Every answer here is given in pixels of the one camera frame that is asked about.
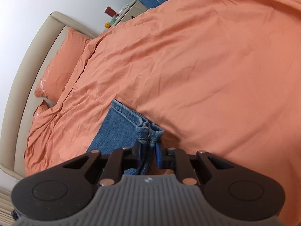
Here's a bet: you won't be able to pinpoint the blue denim jeans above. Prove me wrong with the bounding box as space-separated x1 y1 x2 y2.
87 99 164 175

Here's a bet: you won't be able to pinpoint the beige curtain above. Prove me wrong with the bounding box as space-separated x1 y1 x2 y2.
0 188 15 225

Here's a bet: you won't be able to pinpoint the orange pillow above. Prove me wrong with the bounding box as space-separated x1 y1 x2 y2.
32 99 55 122
34 27 92 103

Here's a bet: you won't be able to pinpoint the beige upholstered headboard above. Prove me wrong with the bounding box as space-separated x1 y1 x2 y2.
1 11 98 180

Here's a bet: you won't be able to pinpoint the orange duvet cover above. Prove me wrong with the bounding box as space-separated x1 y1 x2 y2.
24 0 300 225

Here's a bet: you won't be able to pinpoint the dark red box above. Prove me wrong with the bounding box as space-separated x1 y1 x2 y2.
105 6 119 17

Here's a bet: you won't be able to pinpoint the white bedside table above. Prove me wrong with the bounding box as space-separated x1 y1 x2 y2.
111 0 148 27

